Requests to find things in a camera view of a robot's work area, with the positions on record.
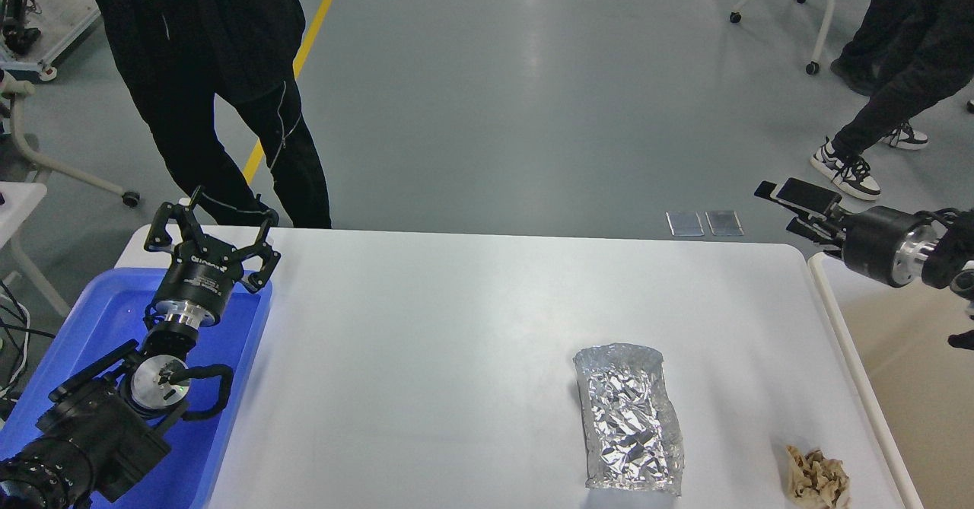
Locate white chair base left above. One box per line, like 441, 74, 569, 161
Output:
0, 68, 142, 207

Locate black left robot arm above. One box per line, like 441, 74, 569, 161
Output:
2, 187, 281, 508

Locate floor metal plate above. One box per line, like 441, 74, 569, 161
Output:
705, 210, 744, 237
667, 211, 704, 237

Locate right floor metal plate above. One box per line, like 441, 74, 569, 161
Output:
705, 210, 744, 237

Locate black cables at left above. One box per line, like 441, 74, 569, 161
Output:
0, 281, 58, 407

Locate blue plastic tray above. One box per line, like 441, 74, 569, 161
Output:
1, 269, 274, 508

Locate left floor metal plate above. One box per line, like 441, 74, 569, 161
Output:
667, 211, 704, 237

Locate person in black trousers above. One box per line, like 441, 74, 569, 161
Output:
810, 0, 973, 201

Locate white side table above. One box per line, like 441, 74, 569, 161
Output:
1, 182, 71, 319

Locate beige plastic bin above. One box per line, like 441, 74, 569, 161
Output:
808, 253, 973, 508

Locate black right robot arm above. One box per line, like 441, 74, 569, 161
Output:
754, 177, 973, 301

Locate person in black jacket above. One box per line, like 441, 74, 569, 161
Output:
95, 0, 332, 229

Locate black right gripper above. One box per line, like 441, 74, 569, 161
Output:
755, 177, 940, 288

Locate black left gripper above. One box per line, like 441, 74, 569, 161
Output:
144, 184, 281, 323

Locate aluminium foil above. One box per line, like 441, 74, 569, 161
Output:
573, 343, 685, 498

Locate crumpled brown paper ball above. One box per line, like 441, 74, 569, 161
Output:
785, 444, 850, 508

